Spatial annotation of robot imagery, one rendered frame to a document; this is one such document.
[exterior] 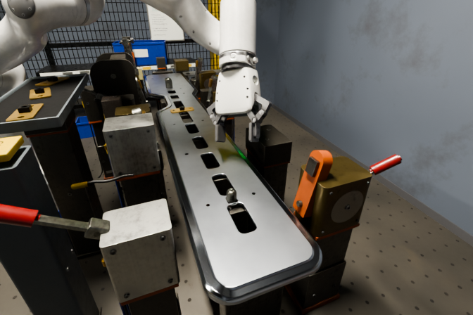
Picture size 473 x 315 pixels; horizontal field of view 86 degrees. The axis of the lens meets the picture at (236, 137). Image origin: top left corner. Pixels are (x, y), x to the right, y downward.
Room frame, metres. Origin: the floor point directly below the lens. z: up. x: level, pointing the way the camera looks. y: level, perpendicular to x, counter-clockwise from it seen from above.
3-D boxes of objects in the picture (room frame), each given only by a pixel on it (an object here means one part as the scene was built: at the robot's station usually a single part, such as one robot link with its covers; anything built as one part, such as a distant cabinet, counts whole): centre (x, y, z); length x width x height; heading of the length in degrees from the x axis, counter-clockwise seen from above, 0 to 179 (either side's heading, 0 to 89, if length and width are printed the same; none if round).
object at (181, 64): (1.62, 0.35, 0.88); 0.08 x 0.08 x 0.36; 21
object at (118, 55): (0.90, 0.43, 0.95); 0.18 x 0.13 x 0.49; 21
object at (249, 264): (0.86, 0.19, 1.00); 1.38 x 0.22 x 0.02; 21
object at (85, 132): (1.31, 0.84, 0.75); 0.11 x 0.10 x 0.09; 21
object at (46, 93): (0.55, 0.44, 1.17); 0.08 x 0.04 x 0.01; 35
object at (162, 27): (1.86, 0.47, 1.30); 0.23 x 0.02 x 0.31; 111
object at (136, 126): (0.51, 0.25, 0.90); 0.13 x 0.08 x 0.41; 111
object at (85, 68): (1.65, 0.71, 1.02); 0.90 x 0.22 x 0.03; 111
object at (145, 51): (1.69, 0.60, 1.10); 0.30 x 0.17 x 0.13; 103
